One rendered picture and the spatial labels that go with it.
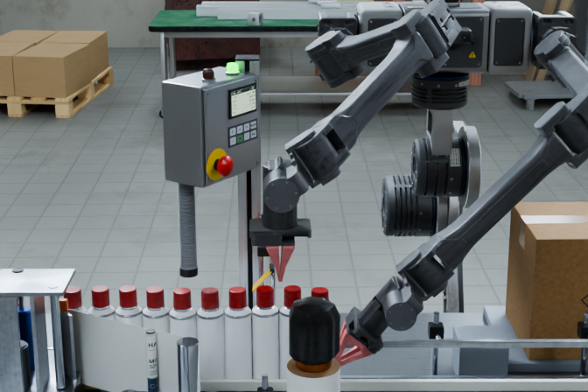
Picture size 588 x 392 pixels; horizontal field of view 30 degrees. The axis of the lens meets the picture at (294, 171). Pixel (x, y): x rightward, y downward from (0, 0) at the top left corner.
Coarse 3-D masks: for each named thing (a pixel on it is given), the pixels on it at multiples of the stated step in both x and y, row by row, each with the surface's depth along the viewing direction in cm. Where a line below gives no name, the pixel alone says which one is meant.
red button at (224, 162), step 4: (224, 156) 199; (228, 156) 200; (216, 160) 200; (220, 160) 198; (224, 160) 198; (228, 160) 199; (232, 160) 200; (216, 164) 200; (220, 164) 198; (224, 164) 198; (228, 164) 199; (232, 164) 200; (216, 168) 200; (220, 168) 198; (224, 168) 198; (228, 168) 199; (232, 168) 200; (220, 172) 199; (224, 172) 199; (228, 172) 199; (224, 176) 199
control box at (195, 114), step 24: (216, 72) 207; (240, 72) 207; (168, 96) 199; (192, 96) 196; (216, 96) 198; (168, 120) 201; (192, 120) 197; (216, 120) 199; (240, 120) 204; (168, 144) 202; (192, 144) 199; (216, 144) 200; (240, 144) 206; (168, 168) 204; (192, 168) 200; (240, 168) 207
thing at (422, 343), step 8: (352, 344) 213; (384, 344) 213; (392, 344) 213; (400, 344) 213; (408, 344) 213; (416, 344) 213; (424, 344) 213; (432, 344) 213; (440, 344) 213; (448, 344) 213; (456, 344) 213; (464, 344) 213; (472, 344) 213; (480, 344) 213; (488, 344) 213; (496, 344) 213; (504, 344) 213; (512, 344) 213; (520, 344) 213; (528, 344) 213; (536, 344) 213; (544, 344) 213; (552, 344) 213; (560, 344) 213; (568, 344) 213; (576, 344) 213; (584, 344) 213
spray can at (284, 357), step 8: (288, 288) 207; (296, 288) 207; (288, 296) 206; (296, 296) 206; (288, 304) 206; (280, 312) 207; (288, 312) 206; (280, 320) 208; (288, 320) 206; (280, 328) 208; (288, 328) 207; (280, 336) 209; (288, 336) 207; (280, 344) 209; (288, 344) 208; (280, 352) 210; (288, 352) 208; (280, 360) 210; (288, 360) 209; (280, 368) 211; (280, 376) 211
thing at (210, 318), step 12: (204, 288) 207; (204, 300) 205; (216, 300) 206; (204, 312) 206; (216, 312) 206; (204, 324) 205; (216, 324) 206; (204, 336) 206; (216, 336) 206; (204, 348) 207; (216, 348) 207; (204, 360) 208; (216, 360) 208; (204, 372) 208; (216, 372) 208
